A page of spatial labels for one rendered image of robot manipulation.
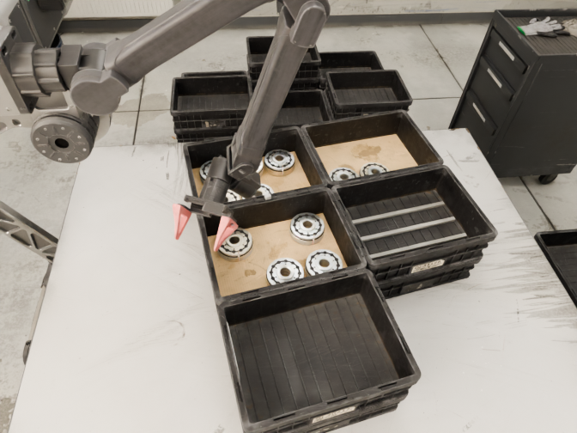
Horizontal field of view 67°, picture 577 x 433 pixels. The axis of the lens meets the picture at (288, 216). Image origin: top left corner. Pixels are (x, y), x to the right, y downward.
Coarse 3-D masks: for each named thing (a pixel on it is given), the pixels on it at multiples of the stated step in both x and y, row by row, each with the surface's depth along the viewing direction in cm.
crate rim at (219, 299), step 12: (300, 192) 129; (312, 192) 129; (240, 204) 125; (252, 204) 125; (336, 204) 126; (204, 228) 119; (348, 228) 121; (204, 240) 116; (360, 252) 116; (360, 264) 113; (312, 276) 110; (324, 276) 110; (216, 288) 107; (264, 288) 108; (276, 288) 108; (216, 300) 105; (228, 300) 105
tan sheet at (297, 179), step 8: (296, 160) 153; (296, 168) 150; (264, 176) 147; (272, 176) 147; (280, 176) 147; (288, 176) 147; (296, 176) 148; (304, 176) 148; (200, 184) 143; (264, 184) 145; (272, 184) 145; (280, 184) 145; (288, 184) 145; (296, 184) 145; (304, 184) 145
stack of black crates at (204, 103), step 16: (176, 80) 225; (192, 80) 226; (208, 80) 227; (224, 80) 228; (240, 80) 229; (176, 96) 224; (192, 96) 232; (208, 96) 233; (224, 96) 233; (240, 96) 234; (176, 112) 206; (192, 112) 207; (208, 112) 208; (224, 112) 209; (240, 112) 210; (176, 128) 214; (192, 128) 215; (208, 128) 216; (224, 128) 217
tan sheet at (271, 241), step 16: (272, 224) 134; (288, 224) 134; (256, 240) 130; (272, 240) 130; (288, 240) 130; (256, 256) 126; (272, 256) 126; (288, 256) 126; (304, 256) 126; (224, 272) 122; (240, 272) 122; (256, 272) 122; (304, 272) 123; (224, 288) 119; (240, 288) 119; (256, 288) 119
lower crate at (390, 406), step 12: (372, 408) 101; (384, 408) 107; (396, 408) 111; (240, 420) 98; (336, 420) 100; (348, 420) 106; (360, 420) 109; (300, 432) 98; (312, 432) 104; (324, 432) 107
